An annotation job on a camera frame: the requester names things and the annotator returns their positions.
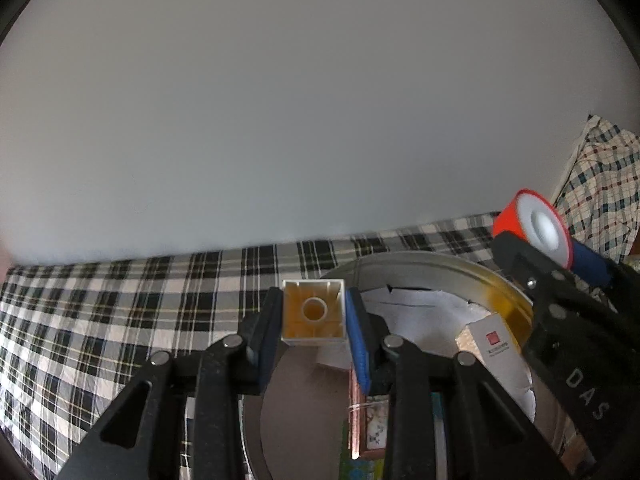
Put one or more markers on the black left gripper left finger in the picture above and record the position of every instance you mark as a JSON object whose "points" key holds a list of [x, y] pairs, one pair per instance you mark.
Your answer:
{"points": [[139, 436]]}

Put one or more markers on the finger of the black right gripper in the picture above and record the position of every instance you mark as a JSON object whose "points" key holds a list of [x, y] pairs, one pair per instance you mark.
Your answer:
{"points": [[541, 278]]}

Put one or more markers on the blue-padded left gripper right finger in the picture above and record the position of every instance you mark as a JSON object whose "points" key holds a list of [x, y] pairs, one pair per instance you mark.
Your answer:
{"points": [[488, 436]]}

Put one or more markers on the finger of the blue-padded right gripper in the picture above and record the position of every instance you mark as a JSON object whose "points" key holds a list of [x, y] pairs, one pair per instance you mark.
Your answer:
{"points": [[591, 267]]}

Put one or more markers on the red white tape roll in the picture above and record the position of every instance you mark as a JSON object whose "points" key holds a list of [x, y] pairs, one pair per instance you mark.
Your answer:
{"points": [[531, 217]]}

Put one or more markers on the white Oriental Club box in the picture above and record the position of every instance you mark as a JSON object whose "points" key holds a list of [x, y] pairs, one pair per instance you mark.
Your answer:
{"points": [[492, 343]]}

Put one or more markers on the white sun toy block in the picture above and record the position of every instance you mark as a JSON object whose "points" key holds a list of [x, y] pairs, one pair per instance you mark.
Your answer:
{"points": [[313, 312]]}

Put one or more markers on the white power adapter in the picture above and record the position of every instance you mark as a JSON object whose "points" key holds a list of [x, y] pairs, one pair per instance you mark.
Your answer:
{"points": [[335, 356]]}

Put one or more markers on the plaid cloth covered furniture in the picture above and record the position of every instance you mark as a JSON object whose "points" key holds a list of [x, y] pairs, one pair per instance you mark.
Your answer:
{"points": [[598, 197]]}

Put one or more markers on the black white plaid tablecloth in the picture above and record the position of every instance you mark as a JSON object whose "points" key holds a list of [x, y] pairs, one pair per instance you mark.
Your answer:
{"points": [[72, 335]]}

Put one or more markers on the round blue metal tin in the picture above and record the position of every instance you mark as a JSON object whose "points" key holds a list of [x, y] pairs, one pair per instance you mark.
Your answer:
{"points": [[293, 430]]}

